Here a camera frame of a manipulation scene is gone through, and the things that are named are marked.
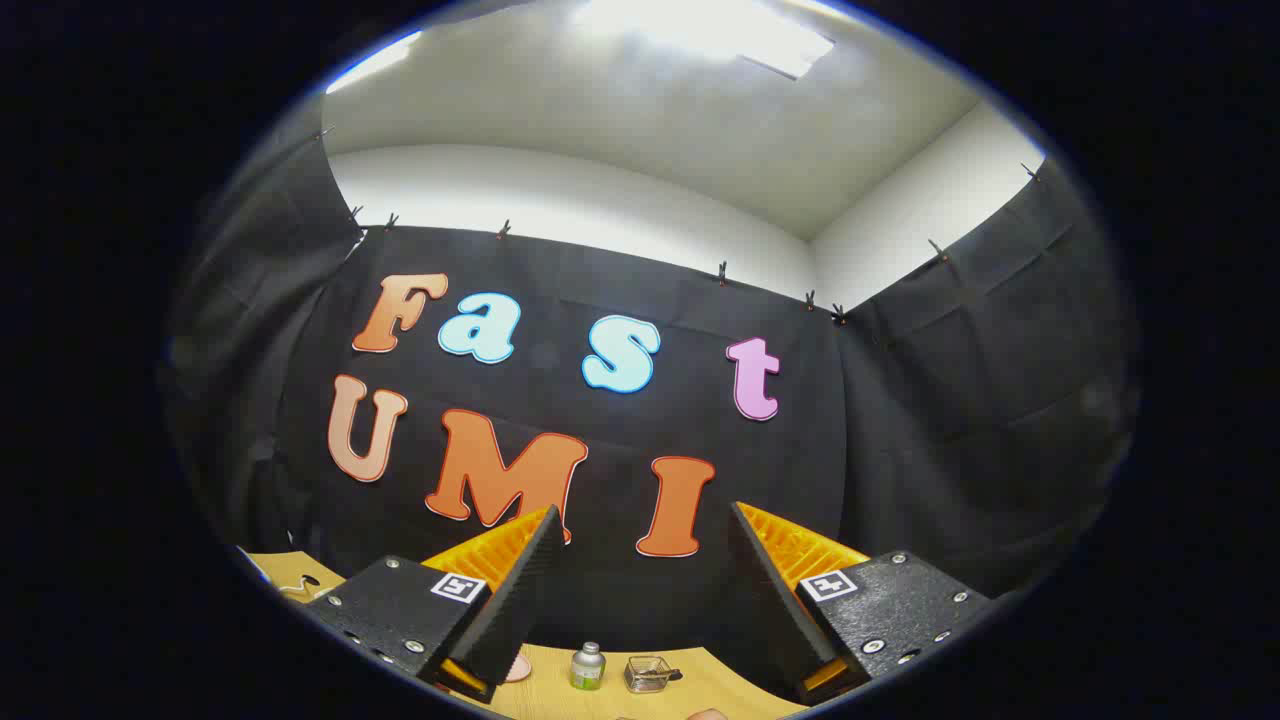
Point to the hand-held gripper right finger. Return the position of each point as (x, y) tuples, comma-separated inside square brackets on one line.
[(775, 600)]

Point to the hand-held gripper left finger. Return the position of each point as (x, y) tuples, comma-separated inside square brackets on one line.
[(520, 600)]

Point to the row of black clips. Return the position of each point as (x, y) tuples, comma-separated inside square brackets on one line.
[(722, 272)]

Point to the pink plate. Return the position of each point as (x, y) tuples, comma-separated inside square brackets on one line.
[(519, 668)]

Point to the green label bottle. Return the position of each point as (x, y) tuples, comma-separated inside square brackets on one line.
[(587, 668)]

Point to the ceiling light panel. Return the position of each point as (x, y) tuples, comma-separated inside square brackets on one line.
[(700, 30)]

